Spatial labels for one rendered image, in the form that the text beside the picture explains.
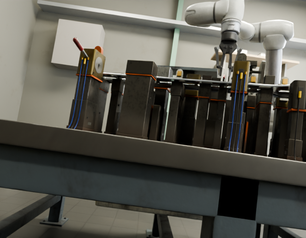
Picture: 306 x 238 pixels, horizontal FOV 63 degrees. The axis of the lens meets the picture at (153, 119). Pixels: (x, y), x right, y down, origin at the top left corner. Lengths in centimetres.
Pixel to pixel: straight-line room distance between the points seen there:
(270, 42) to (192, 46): 277
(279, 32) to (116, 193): 154
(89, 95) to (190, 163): 78
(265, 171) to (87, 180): 30
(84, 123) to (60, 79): 339
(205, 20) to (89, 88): 65
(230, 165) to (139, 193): 16
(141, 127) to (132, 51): 342
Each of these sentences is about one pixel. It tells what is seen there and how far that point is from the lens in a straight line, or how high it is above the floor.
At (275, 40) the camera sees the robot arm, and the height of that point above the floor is 143.
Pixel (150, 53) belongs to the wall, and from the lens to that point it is 437.
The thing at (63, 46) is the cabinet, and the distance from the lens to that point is 429.
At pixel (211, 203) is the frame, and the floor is 60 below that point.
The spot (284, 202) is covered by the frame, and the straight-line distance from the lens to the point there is 52.
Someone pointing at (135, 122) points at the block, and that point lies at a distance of 104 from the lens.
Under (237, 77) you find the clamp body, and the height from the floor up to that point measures 98.
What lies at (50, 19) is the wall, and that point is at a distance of 488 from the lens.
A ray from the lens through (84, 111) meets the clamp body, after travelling 111.
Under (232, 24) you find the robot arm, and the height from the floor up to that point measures 128.
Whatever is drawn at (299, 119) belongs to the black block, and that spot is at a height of 85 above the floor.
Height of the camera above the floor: 70
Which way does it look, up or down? 5 degrees up
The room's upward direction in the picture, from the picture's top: 8 degrees clockwise
